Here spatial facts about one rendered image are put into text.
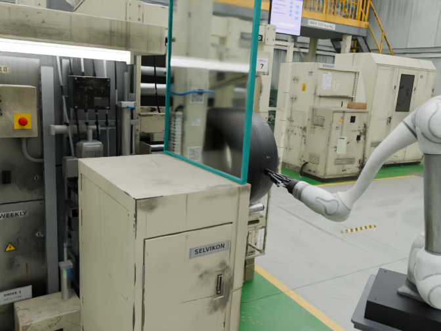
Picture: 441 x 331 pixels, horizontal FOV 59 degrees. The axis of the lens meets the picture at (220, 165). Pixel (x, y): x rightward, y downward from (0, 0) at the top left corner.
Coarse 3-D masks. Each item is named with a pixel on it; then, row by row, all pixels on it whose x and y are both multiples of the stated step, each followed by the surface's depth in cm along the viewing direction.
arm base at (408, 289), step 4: (408, 280) 170; (404, 284) 173; (408, 284) 169; (412, 284) 167; (400, 288) 170; (404, 288) 170; (408, 288) 169; (412, 288) 167; (416, 288) 165; (400, 292) 168; (404, 292) 168; (408, 292) 167; (412, 292) 167; (416, 292) 165; (408, 296) 167; (412, 296) 166; (416, 296) 165; (420, 296) 164; (420, 300) 164
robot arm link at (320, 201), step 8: (304, 192) 174; (312, 192) 170; (320, 192) 169; (328, 192) 169; (304, 200) 173; (312, 200) 169; (320, 200) 167; (328, 200) 165; (336, 200) 167; (312, 208) 170; (320, 208) 167; (328, 208) 165; (336, 208) 167
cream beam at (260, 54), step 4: (260, 52) 240; (264, 52) 242; (268, 52) 243; (260, 56) 240; (264, 56) 242; (268, 56) 244; (268, 60) 244; (268, 64) 245; (268, 68) 246; (256, 72) 241; (260, 72) 243; (264, 72) 245; (268, 72) 247
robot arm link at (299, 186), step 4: (296, 184) 179; (300, 184) 178; (304, 184) 177; (308, 184) 177; (296, 188) 178; (300, 188) 176; (296, 192) 178; (300, 192) 176; (296, 196) 178; (300, 196) 176; (300, 200) 178
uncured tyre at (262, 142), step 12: (252, 120) 203; (264, 120) 210; (252, 132) 198; (264, 132) 203; (252, 144) 195; (264, 144) 200; (252, 156) 194; (264, 156) 199; (276, 156) 205; (252, 168) 195; (264, 168) 200; (276, 168) 207; (252, 180) 197; (264, 180) 203; (252, 192) 203; (264, 192) 211
